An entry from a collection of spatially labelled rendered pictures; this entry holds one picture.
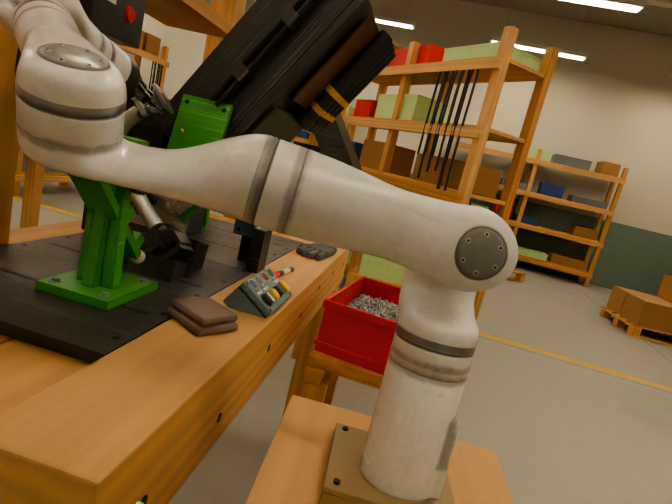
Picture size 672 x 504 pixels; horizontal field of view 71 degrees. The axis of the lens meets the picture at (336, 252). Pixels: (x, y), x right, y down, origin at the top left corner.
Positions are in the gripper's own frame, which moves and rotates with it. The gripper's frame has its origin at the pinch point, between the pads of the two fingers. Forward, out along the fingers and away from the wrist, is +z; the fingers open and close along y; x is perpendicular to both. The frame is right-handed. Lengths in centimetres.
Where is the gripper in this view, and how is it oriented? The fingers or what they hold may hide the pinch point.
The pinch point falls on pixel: (151, 102)
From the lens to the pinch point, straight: 107.1
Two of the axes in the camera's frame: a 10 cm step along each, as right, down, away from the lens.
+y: -4.6, -8.7, 1.4
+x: -8.8, 4.7, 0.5
